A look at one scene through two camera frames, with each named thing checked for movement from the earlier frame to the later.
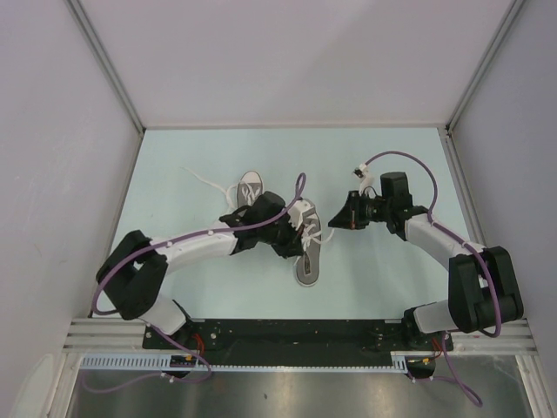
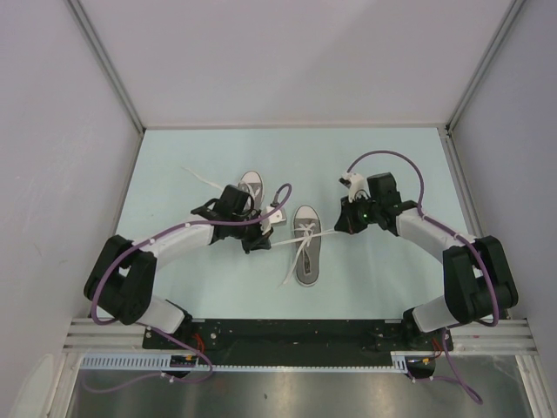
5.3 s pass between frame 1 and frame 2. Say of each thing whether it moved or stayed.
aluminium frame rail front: stayed
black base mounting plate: stayed
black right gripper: stayed
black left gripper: moved
